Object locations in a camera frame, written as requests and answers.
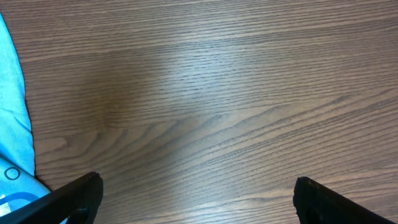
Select light blue t-shirt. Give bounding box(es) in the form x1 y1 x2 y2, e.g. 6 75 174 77
0 19 50 217

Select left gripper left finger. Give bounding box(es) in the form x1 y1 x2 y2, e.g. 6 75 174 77
1 172 103 224

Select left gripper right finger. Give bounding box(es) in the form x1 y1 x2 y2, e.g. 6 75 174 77
293 177 394 224

